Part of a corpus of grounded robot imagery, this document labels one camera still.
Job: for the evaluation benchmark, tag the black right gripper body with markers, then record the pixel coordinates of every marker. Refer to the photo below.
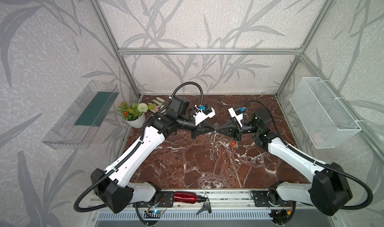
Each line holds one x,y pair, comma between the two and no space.
234,130

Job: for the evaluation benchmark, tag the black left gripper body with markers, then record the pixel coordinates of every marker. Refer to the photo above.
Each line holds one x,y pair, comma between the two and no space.
197,129

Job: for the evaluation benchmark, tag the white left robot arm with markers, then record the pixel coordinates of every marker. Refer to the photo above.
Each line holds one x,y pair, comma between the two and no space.
113,186

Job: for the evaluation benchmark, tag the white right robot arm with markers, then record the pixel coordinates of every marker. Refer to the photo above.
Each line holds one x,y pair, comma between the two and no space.
327,189

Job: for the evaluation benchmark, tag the beige and grey garden glove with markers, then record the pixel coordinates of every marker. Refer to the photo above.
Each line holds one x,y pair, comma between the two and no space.
157,104

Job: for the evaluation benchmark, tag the white ribbed plant pot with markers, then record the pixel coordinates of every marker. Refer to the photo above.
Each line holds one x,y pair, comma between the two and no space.
138,123

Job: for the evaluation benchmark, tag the artificial green plant with flowers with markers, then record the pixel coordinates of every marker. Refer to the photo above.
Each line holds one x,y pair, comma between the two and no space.
132,112

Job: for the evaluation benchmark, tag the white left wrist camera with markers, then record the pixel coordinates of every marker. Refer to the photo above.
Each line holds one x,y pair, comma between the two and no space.
203,113

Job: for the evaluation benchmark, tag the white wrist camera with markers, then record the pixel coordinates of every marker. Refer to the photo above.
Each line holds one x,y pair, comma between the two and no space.
203,113
237,113

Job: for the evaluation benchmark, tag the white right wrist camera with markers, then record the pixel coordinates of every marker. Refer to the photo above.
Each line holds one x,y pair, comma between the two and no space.
237,113

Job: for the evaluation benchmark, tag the white wire mesh basket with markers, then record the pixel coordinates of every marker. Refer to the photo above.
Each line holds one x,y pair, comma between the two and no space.
326,120

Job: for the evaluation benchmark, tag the clear plastic wall tray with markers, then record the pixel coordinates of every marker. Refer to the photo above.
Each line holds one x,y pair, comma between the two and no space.
78,126

